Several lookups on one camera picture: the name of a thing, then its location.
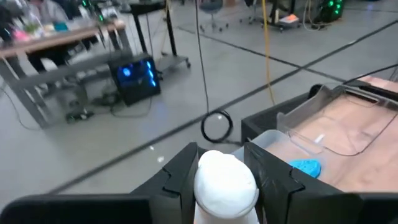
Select black table cable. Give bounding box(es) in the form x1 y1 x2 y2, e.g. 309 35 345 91
341 63 398 85

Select wooden desk grey legs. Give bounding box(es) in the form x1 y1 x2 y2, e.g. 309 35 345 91
0 18 135 130

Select clear hard plastic bin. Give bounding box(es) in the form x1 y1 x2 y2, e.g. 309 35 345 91
275 83 398 157

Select orange white device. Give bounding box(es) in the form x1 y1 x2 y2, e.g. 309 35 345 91
269 14 302 32

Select black wheeled stand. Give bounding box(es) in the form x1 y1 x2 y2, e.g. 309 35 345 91
129 0 191 71

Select blue scrub sponge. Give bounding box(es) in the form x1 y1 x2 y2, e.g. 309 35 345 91
288 159 322 179

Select white CLEAR label bottle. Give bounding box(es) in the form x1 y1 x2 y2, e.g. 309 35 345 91
193 150 261 224

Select yellow hanging cable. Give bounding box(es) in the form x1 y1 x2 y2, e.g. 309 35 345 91
261 0 277 106

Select translucent plastic storage bin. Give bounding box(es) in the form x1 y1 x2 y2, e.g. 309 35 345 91
231 93 398 195

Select black computer tower blue lights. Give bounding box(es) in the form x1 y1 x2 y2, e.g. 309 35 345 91
108 55 162 107

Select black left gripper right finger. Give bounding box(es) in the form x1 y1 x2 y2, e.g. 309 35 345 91
243 142 360 200

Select grey office chair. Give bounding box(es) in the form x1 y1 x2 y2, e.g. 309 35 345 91
198 0 229 34

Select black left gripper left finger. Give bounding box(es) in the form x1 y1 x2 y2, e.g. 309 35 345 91
131 142 200 196

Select dark computer green lights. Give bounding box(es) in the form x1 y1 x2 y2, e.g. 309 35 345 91
319 0 345 23

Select black cable with floor coil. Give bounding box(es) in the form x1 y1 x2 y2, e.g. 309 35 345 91
194 0 234 144

